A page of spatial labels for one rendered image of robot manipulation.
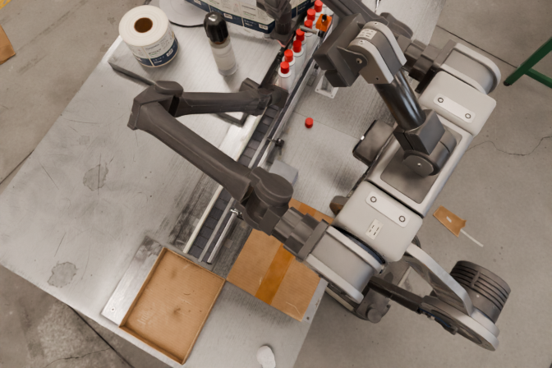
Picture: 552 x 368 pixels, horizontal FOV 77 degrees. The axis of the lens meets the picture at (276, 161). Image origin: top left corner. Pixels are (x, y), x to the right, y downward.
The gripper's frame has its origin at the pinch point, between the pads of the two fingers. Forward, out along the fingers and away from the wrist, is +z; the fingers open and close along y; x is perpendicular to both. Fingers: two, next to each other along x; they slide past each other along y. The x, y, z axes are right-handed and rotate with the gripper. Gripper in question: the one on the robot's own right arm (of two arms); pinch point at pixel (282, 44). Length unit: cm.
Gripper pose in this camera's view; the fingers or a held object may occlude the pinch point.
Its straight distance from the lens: 143.5
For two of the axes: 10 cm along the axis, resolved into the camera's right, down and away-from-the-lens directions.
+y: -4.5, 8.4, -3.0
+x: 8.9, 4.2, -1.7
